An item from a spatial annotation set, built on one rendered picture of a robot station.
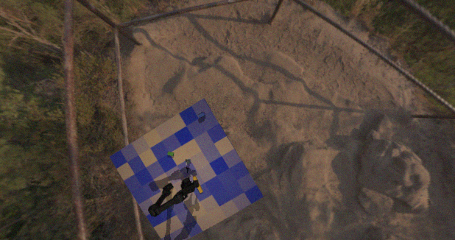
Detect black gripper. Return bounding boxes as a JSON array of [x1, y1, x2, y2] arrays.
[[181, 180, 200, 188]]

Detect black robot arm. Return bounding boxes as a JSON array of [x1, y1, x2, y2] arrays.
[[148, 177, 195, 217]]

